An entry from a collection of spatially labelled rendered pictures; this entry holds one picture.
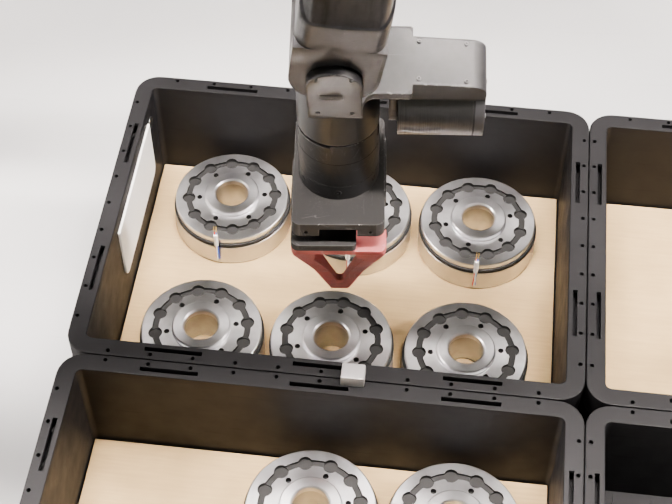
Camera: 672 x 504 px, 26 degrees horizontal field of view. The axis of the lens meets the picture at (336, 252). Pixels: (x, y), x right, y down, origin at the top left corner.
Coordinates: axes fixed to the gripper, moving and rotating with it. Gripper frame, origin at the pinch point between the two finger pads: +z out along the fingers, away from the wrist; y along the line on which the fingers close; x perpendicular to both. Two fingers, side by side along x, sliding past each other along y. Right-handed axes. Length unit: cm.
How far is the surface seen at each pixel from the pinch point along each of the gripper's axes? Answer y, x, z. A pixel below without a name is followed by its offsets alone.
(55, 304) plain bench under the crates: 14.2, 28.5, 27.9
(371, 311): 2.4, -2.5, 12.0
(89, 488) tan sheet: -13.0, 19.9, 14.7
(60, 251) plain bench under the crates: 20.8, 28.9, 28.0
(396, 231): 11.1, -4.6, 12.1
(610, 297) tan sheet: 6.5, -23.4, 15.5
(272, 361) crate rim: -7.3, 5.1, 5.0
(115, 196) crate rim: 9.0, 18.9, 5.0
